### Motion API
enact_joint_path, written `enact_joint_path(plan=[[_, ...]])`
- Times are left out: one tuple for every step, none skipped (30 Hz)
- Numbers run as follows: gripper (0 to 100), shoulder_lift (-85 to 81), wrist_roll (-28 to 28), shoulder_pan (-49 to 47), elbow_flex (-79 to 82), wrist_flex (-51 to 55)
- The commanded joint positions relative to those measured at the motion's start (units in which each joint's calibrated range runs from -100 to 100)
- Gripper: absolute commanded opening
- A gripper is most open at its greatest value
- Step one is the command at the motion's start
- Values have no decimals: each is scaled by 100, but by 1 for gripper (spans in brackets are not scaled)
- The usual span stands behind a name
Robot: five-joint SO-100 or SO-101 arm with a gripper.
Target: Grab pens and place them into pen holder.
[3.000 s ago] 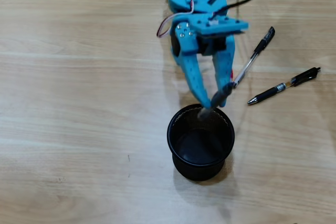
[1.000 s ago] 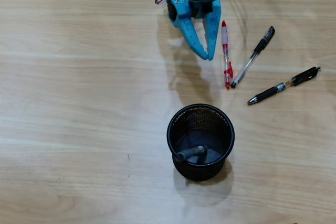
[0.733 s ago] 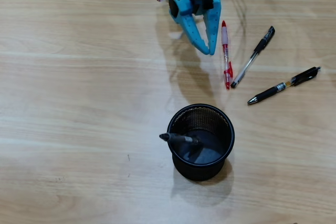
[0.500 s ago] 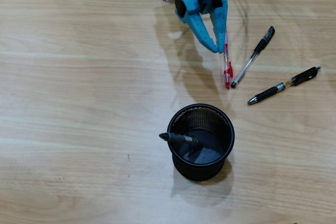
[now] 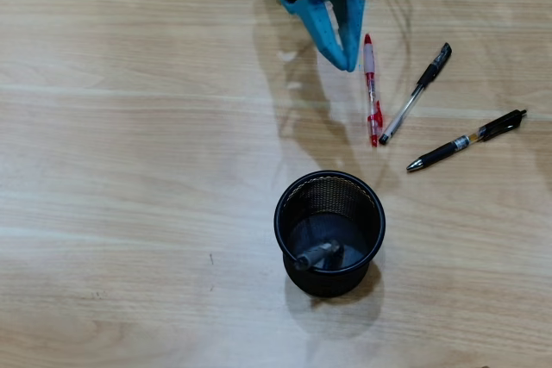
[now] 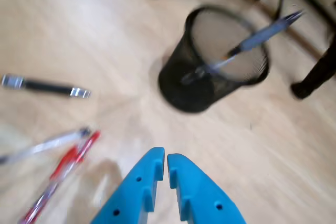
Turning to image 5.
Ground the black grip retractable pen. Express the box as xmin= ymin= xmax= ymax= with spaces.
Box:
xmin=405 ymin=109 xmax=528 ymax=173

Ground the black mesh pen holder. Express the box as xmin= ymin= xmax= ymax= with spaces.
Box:
xmin=273 ymin=170 xmax=387 ymax=299

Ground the grey grip ballpoint pen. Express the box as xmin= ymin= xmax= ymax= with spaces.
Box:
xmin=295 ymin=239 xmax=344 ymax=272

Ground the clear capped black pen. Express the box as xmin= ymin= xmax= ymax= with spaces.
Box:
xmin=378 ymin=42 xmax=453 ymax=147

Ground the red transparent pen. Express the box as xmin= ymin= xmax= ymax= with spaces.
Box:
xmin=362 ymin=33 xmax=385 ymax=148

